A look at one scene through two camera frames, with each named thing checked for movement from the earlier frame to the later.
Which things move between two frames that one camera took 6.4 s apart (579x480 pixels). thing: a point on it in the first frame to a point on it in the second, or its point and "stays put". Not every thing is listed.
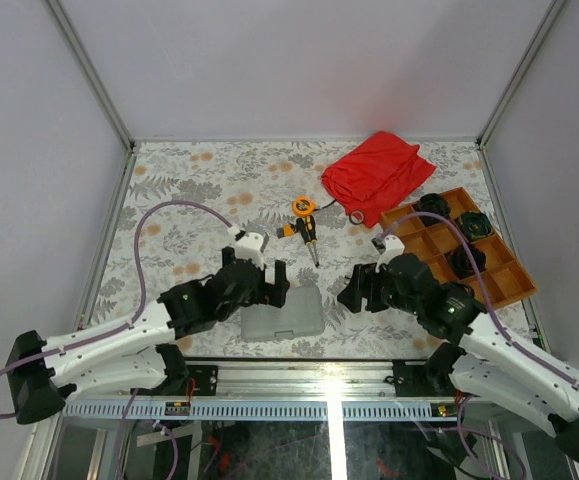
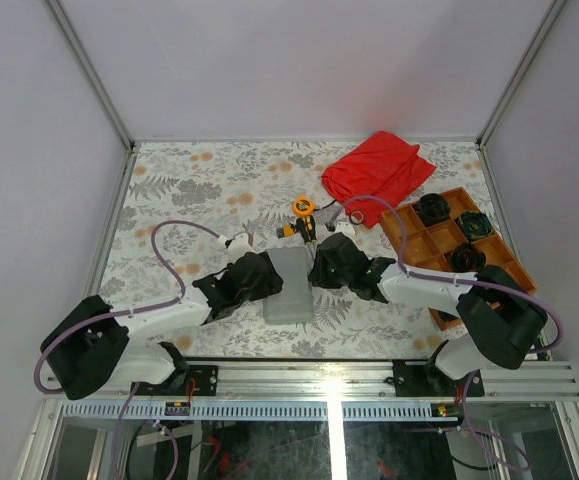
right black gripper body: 389,298 to 329,278
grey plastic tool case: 301,315 to 294,301
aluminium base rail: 289,390 stays put
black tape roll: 356,217 stays put
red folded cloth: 377,176 stays put
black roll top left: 435,203 stays put
